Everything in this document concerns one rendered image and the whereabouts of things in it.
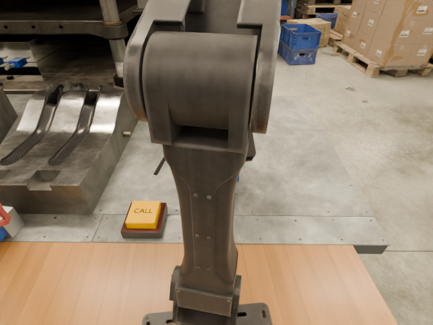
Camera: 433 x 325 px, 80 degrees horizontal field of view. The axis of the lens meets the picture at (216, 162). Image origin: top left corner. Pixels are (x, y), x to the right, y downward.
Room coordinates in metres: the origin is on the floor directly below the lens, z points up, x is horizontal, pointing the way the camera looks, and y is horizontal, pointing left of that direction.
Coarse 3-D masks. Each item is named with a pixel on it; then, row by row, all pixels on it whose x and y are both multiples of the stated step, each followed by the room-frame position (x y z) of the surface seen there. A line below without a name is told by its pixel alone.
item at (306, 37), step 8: (288, 24) 4.39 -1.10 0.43; (296, 24) 4.40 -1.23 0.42; (304, 24) 4.41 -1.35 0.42; (280, 32) 4.35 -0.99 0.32; (288, 32) 4.03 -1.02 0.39; (296, 32) 4.40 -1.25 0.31; (304, 32) 4.40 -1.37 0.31; (312, 32) 4.13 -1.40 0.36; (320, 32) 3.83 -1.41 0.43; (288, 40) 3.98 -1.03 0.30; (296, 40) 3.81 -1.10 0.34; (304, 40) 3.82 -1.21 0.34; (312, 40) 3.83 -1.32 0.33; (296, 48) 3.81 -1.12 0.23; (304, 48) 3.82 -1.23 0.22; (312, 48) 3.83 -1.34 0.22
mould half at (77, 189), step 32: (32, 96) 0.70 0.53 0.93; (64, 96) 0.70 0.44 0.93; (32, 128) 0.59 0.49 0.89; (64, 128) 0.59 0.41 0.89; (96, 128) 0.59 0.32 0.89; (128, 128) 0.69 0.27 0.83; (0, 160) 0.46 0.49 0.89; (32, 160) 0.46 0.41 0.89; (96, 160) 0.46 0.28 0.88; (0, 192) 0.38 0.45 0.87; (32, 192) 0.38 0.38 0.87; (64, 192) 0.37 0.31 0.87; (96, 192) 0.42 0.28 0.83
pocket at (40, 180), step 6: (36, 174) 0.41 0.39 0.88; (42, 174) 0.42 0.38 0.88; (48, 174) 0.42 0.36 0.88; (54, 174) 0.42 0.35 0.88; (30, 180) 0.39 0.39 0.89; (36, 180) 0.41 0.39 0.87; (42, 180) 0.42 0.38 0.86; (48, 180) 0.42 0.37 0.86; (30, 186) 0.39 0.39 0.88; (36, 186) 0.40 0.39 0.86; (42, 186) 0.40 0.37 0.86; (48, 186) 0.40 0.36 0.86
